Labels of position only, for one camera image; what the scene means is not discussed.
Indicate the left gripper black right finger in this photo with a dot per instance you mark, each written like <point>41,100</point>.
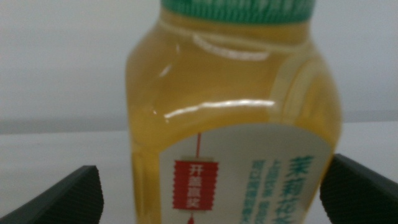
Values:
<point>357,196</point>

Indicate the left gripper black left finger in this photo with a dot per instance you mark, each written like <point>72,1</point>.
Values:
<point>68,199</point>

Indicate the yellow tea bottle green label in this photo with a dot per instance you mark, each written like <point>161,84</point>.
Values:
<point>217,93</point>

